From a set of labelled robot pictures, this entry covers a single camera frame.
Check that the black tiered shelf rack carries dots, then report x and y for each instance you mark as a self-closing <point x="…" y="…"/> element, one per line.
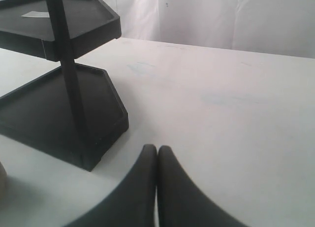
<point x="73" y="112"/>

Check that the grey tape strip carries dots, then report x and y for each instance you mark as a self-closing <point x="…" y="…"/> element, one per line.
<point x="36" y="14"/>

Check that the terracotta ceramic mug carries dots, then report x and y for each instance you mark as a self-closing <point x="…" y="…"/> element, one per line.
<point x="3" y="177"/>

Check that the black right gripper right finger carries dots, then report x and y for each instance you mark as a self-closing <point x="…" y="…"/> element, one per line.
<point x="180" y="201"/>

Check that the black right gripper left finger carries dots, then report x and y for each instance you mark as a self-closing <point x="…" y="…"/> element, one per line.
<point x="132" y="202"/>

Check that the white backdrop curtain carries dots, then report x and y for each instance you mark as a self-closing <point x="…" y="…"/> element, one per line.
<point x="284" y="27"/>

